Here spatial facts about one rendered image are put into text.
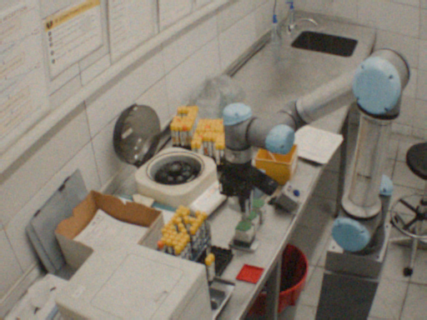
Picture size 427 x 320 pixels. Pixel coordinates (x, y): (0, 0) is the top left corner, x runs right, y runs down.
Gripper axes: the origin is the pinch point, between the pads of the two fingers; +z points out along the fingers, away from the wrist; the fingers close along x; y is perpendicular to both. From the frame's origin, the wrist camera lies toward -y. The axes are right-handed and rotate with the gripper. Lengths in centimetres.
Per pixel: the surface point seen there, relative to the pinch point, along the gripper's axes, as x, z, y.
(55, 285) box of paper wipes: 47, 7, 44
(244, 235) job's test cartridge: 2.0, 6.6, 0.4
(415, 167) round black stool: -97, 35, -53
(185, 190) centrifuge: -6.3, 1.4, 24.0
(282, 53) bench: -154, 13, 39
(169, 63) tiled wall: -60, -17, 57
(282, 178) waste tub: -33.1, 9.6, 0.5
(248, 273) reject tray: 12.2, 12.5, -5.2
